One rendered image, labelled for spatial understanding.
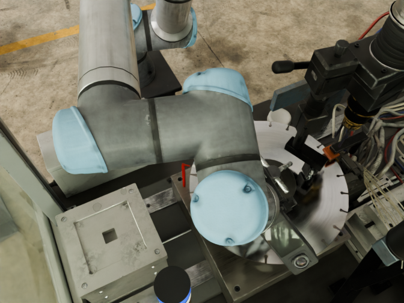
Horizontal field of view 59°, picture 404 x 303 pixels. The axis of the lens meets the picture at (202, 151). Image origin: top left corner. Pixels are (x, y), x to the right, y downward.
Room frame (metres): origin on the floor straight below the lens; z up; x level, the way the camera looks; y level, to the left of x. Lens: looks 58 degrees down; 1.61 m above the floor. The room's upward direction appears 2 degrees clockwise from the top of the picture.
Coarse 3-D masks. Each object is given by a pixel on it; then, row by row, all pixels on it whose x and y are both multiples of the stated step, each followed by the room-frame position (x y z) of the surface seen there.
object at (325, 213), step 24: (264, 144) 0.44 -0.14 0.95; (312, 144) 0.45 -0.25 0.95; (192, 168) 0.37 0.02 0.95; (336, 168) 0.39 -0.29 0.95; (312, 192) 0.33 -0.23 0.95; (336, 192) 0.33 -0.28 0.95; (288, 216) 0.27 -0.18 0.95; (312, 216) 0.28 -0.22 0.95; (336, 216) 0.28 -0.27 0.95; (264, 240) 0.22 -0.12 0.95; (312, 240) 0.23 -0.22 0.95
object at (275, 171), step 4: (260, 156) 0.38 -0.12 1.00; (264, 160) 0.37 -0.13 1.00; (264, 164) 0.36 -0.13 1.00; (268, 164) 0.36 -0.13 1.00; (284, 164) 0.37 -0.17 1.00; (288, 164) 0.36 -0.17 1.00; (292, 164) 0.37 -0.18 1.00; (268, 168) 0.35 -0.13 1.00; (272, 168) 0.35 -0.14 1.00; (276, 168) 0.35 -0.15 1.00; (280, 168) 0.35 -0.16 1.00; (284, 168) 0.36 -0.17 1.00; (272, 172) 0.34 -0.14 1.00; (276, 172) 0.34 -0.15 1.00; (280, 172) 0.34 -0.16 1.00; (272, 176) 0.33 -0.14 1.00; (276, 176) 0.33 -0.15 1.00; (276, 180) 0.33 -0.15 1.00; (280, 180) 0.33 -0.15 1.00; (280, 184) 0.32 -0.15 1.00; (284, 188) 0.31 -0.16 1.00; (284, 192) 0.30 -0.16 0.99
